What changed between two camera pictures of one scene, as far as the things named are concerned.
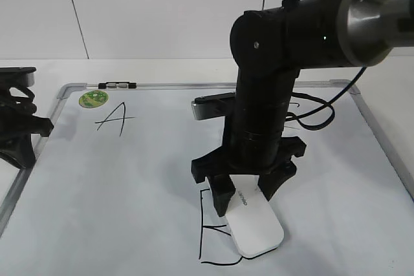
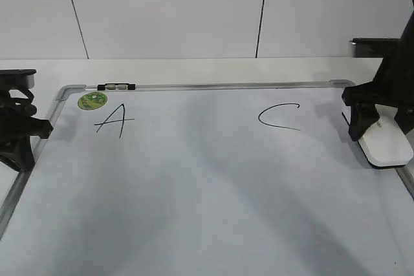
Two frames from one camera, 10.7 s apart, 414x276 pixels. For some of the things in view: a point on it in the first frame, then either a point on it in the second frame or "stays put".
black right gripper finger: (270, 181) -> (404, 118)
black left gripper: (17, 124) stays put
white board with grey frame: (112, 192) stays put
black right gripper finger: (223, 189) -> (361, 116)
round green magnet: (92, 99) stays put
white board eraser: (253, 223) -> (386, 144)
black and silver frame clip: (117, 85) stays put
